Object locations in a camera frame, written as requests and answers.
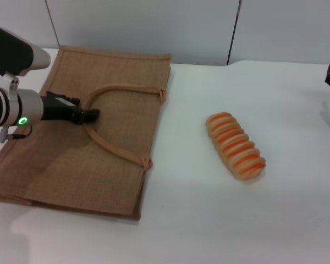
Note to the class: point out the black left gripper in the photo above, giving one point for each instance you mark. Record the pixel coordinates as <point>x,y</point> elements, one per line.
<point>57,108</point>

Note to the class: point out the brown jute handbag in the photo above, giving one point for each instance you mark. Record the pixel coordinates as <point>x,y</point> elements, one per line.
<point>104,165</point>

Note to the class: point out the orange striped bread loaf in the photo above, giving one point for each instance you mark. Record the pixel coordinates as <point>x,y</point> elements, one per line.
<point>235,144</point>

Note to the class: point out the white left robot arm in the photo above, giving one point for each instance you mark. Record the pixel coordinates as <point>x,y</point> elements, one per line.
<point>16,107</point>

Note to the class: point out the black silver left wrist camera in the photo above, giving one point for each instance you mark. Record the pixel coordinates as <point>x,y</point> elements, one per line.
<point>11,52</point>

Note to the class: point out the dark wall panel joint strip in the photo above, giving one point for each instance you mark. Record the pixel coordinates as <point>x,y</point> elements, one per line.
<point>233,35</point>

